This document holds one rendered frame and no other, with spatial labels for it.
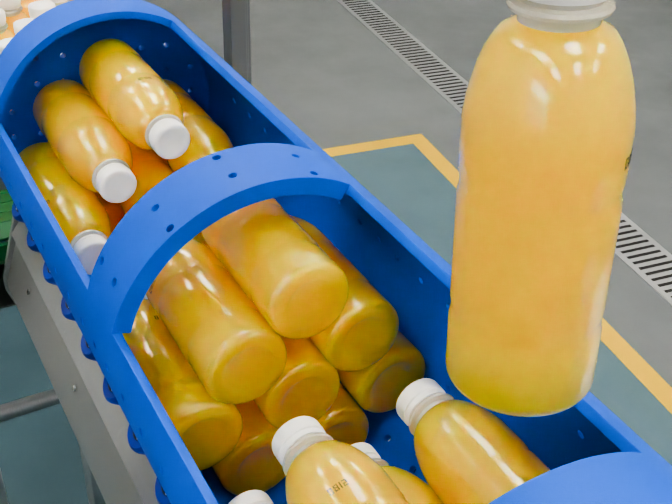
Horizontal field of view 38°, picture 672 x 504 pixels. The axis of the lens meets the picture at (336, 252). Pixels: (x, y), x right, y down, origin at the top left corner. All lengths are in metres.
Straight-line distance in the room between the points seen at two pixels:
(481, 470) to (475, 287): 0.26
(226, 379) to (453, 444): 0.19
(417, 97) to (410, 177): 0.64
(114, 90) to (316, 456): 0.53
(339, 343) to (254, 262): 0.10
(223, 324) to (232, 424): 0.09
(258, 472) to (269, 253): 0.20
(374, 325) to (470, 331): 0.37
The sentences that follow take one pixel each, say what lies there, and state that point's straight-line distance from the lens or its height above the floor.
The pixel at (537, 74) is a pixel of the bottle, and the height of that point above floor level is 1.47.
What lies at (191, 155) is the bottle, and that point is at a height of 1.12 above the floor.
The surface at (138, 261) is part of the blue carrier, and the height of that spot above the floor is 1.18.
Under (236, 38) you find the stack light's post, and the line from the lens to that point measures 1.71.
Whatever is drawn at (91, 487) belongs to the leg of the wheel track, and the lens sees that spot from 1.50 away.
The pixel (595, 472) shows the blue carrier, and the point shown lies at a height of 1.23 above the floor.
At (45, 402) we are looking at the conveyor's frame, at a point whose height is 0.30.
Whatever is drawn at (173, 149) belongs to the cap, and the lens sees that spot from 0.99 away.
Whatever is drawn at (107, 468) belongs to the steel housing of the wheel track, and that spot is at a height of 0.87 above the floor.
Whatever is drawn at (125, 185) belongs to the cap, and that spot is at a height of 1.11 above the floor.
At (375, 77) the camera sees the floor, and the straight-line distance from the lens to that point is 4.00.
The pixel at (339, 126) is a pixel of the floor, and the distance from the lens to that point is 3.59.
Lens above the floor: 1.61
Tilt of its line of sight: 34 degrees down
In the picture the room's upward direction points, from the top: 2 degrees clockwise
